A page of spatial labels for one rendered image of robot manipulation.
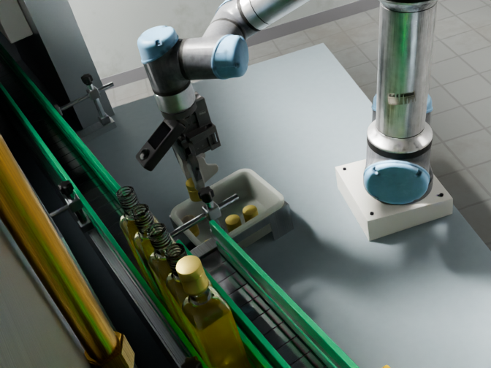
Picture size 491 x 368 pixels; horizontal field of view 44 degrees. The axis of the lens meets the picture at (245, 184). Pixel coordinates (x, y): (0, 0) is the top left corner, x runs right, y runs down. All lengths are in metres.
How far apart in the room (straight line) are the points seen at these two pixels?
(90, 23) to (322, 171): 2.29
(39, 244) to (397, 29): 0.75
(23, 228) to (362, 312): 0.96
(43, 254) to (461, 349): 0.94
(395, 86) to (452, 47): 2.45
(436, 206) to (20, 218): 1.12
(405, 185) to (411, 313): 0.25
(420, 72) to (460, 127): 1.86
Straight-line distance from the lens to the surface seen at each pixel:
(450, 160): 2.70
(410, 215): 1.34
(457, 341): 1.19
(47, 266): 0.35
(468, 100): 3.05
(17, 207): 0.32
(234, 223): 1.35
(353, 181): 1.39
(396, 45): 1.00
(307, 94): 1.82
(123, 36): 3.62
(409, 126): 1.08
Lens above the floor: 1.73
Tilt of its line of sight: 40 degrees down
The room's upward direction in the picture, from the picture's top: 15 degrees counter-clockwise
